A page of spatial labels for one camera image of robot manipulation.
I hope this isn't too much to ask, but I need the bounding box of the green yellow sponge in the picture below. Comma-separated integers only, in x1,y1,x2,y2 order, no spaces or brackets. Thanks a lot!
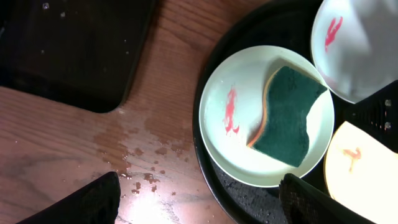
247,66,327,167

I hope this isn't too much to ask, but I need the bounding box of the yellow plate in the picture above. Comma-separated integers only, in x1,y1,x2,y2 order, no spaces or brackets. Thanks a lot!
324,121,397,223

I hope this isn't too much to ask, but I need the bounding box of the black rectangular tray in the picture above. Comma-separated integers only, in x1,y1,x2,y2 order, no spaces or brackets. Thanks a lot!
1,0,158,113

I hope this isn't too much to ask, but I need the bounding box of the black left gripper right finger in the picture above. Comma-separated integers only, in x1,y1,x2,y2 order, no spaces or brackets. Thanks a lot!
279,174,372,224

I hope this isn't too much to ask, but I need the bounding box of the mint plate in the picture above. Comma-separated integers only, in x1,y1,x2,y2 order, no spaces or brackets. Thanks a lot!
197,45,335,188
310,0,397,103

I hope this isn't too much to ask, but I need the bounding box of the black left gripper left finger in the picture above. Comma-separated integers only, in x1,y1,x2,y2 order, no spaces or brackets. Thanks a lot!
18,171,121,224

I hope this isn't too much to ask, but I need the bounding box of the black round tray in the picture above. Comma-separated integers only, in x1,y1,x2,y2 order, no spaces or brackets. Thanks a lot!
193,1,397,223

